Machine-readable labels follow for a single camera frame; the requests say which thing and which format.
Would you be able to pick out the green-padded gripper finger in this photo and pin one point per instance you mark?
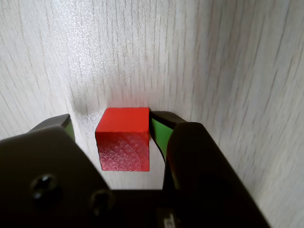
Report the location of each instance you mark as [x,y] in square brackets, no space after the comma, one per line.
[202,178]

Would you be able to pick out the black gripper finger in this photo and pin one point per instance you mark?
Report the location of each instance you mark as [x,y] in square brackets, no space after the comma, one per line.
[47,161]

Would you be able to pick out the red cube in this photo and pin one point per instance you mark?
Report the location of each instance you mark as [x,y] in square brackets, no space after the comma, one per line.
[123,142]

